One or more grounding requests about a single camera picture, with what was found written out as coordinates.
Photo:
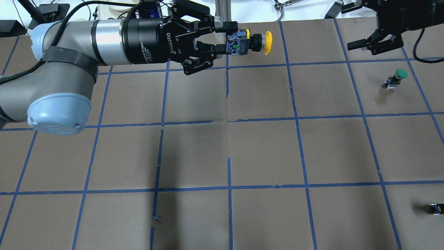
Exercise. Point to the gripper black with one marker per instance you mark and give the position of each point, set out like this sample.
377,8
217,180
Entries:
147,41
407,15

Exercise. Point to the yellow push button switch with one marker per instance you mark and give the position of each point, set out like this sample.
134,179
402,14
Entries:
241,42

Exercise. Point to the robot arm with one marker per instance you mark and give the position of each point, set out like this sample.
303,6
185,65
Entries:
54,95

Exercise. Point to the aluminium frame post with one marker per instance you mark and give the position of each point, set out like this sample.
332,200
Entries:
223,9

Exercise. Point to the green push button switch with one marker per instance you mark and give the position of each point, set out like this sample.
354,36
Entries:
395,80

